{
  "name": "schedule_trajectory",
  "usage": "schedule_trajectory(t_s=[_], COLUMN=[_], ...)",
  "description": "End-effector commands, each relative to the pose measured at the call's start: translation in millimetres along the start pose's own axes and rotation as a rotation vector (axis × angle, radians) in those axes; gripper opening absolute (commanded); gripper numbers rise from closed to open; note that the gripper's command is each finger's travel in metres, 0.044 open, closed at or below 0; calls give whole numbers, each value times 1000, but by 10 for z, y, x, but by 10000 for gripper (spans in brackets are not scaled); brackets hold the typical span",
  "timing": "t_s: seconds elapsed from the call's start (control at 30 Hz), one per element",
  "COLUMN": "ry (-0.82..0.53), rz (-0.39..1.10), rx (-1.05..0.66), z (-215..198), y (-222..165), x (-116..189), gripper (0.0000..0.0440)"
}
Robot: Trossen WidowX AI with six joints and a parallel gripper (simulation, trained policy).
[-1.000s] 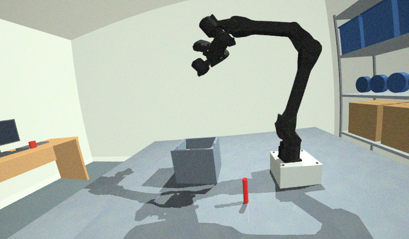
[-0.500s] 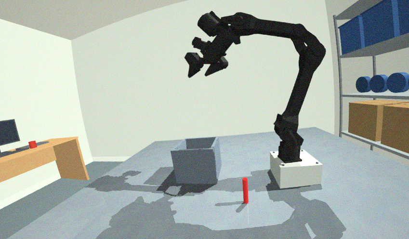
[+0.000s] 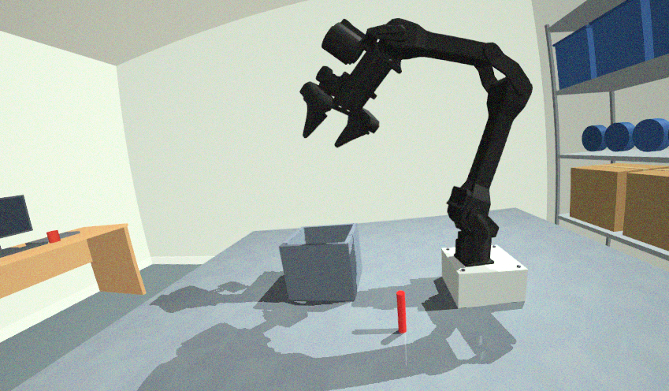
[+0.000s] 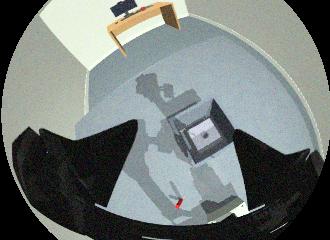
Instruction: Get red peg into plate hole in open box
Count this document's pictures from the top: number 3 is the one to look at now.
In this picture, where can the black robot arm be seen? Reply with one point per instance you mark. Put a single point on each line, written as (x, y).
(468, 206)

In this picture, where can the red peg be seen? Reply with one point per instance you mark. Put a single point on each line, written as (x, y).
(401, 311)

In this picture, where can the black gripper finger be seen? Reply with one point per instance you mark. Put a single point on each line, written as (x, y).
(351, 132)
(313, 120)

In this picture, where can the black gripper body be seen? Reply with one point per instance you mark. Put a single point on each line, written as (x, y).
(352, 96)

